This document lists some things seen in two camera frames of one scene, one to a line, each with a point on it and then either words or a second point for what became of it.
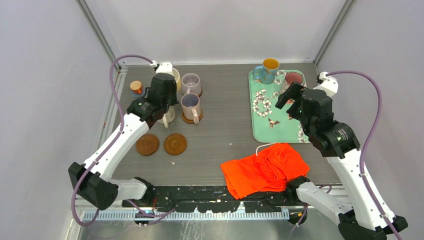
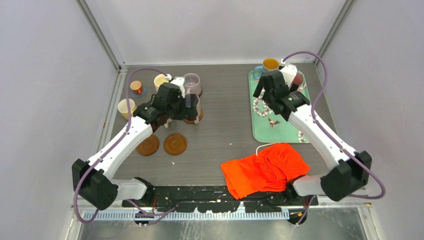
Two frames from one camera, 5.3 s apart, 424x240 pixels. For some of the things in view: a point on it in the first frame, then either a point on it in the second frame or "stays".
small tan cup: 136,87 stays
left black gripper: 174,100 to 188,113
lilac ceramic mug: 190,83 stays
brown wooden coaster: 191,121 stays
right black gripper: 294,92 to 259,88
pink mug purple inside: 191,104 stays
